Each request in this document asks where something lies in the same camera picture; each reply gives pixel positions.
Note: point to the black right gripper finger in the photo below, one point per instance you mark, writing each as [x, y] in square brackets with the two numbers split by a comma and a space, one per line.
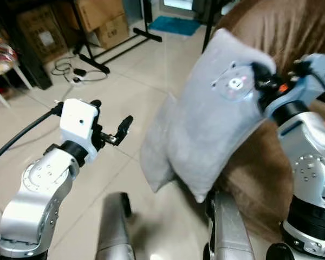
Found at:
[262, 69]

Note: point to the grey pillow with bear patch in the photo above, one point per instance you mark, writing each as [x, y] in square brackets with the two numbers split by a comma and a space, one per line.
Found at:
[206, 130]

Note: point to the brown sofa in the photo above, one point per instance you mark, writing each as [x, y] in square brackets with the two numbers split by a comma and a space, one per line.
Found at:
[287, 27]

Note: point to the black metal floor stand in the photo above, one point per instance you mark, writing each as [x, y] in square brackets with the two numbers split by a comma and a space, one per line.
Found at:
[89, 54]

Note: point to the blue floor mat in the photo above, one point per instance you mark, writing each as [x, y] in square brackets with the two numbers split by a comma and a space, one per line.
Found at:
[174, 25]

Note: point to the small printed cardboard box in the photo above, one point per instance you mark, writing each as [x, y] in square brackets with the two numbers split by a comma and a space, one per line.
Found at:
[114, 33]

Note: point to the black cabinet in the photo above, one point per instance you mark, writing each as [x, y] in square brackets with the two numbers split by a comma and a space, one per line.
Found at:
[21, 59]

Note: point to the large brown cardboard box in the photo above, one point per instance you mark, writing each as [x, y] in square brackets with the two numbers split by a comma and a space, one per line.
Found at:
[100, 11]

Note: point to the dark cardboard box with label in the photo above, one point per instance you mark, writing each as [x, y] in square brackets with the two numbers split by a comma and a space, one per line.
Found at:
[40, 27]

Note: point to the silver left robot leg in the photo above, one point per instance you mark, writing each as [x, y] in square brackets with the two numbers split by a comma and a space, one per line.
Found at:
[114, 233]

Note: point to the silver robot leg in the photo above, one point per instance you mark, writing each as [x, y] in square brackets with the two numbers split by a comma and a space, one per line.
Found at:
[114, 233]
[227, 233]

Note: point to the white-legged stool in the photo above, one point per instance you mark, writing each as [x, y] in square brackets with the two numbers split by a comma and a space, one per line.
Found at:
[2, 59]

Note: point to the silver right robot leg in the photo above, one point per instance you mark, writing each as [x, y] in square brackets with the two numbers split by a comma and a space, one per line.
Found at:
[227, 233]

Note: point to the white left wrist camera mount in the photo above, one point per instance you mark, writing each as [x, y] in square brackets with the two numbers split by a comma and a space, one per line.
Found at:
[76, 122]

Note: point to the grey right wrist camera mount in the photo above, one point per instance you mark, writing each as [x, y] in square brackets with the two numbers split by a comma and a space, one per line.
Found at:
[306, 81]

